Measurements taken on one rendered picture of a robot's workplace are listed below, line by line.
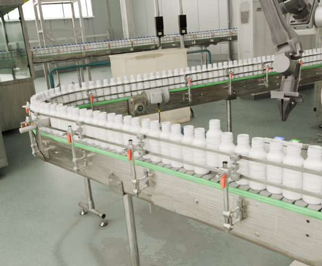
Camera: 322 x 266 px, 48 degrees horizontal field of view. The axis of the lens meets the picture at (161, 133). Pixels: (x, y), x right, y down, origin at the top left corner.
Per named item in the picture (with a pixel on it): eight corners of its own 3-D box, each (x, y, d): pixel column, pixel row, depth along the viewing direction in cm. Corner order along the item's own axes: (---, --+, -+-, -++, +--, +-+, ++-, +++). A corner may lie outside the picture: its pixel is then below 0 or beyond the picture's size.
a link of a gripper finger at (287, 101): (285, 121, 122) (290, 93, 122) (266, 119, 127) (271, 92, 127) (294, 123, 127) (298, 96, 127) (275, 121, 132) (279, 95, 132)
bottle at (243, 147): (245, 187, 118) (244, 139, 113) (231, 182, 122) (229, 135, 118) (256, 181, 121) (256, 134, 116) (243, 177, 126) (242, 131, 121)
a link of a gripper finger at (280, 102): (292, 121, 121) (296, 93, 120) (272, 119, 126) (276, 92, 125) (300, 123, 126) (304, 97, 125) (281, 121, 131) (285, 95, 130)
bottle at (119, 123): (113, 151, 164) (108, 116, 160) (121, 148, 169) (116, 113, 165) (123, 153, 161) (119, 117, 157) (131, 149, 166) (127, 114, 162)
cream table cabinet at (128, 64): (173, 114, 657) (168, 48, 625) (191, 120, 603) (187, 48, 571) (116, 126, 611) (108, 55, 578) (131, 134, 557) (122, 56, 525)
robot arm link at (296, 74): (304, 62, 126) (288, 62, 130) (297, 57, 121) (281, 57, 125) (301, 82, 126) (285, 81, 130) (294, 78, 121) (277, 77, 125)
